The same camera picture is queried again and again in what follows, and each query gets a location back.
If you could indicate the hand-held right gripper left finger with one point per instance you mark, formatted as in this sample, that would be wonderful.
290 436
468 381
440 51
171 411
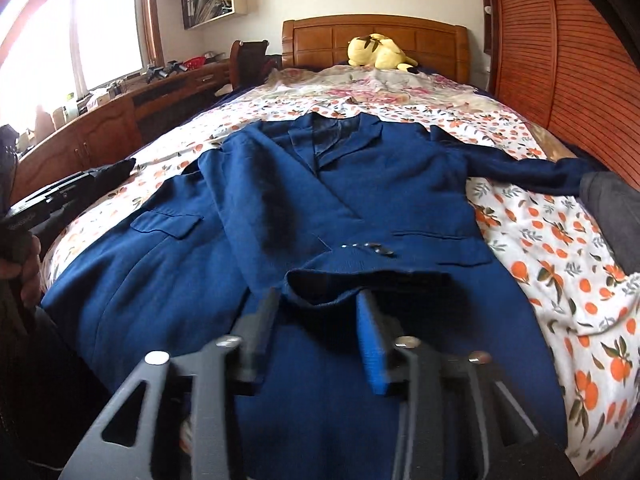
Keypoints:
261 330

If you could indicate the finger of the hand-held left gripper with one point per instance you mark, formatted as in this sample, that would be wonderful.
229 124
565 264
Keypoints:
65 191

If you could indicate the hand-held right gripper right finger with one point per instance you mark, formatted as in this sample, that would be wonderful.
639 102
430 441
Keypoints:
376 347

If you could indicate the blue suit jacket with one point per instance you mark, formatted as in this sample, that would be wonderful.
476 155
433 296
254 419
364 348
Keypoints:
300 210

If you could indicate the person's left hand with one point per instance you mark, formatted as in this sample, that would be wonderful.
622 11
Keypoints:
30 272

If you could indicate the black cloth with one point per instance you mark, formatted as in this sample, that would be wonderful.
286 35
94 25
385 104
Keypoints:
119 169

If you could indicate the wooden desk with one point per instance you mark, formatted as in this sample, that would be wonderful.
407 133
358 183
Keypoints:
90 130

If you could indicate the small dark gadgets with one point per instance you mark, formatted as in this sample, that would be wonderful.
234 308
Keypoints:
162 72

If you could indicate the window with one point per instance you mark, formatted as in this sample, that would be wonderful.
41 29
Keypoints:
105 20

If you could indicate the person's dark trousers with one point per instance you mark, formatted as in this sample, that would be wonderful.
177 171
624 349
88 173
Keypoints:
45 400

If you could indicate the red object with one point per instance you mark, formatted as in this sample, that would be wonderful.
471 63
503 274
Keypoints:
193 63

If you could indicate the orange print bed sheet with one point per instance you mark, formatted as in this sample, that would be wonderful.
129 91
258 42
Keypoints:
550 250

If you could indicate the wooden chair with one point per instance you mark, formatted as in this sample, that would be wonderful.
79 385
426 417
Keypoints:
247 60

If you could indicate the floral blanket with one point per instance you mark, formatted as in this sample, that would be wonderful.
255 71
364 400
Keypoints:
380 85

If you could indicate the grey cloth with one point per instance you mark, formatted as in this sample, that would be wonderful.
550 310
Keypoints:
612 210

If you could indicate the wooden headboard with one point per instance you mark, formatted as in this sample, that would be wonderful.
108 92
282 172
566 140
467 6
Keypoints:
315 40

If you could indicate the yellow plush toy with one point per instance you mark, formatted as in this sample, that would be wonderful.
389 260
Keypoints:
380 52

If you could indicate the wooden louvred wardrobe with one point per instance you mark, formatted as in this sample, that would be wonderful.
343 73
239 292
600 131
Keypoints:
550 60

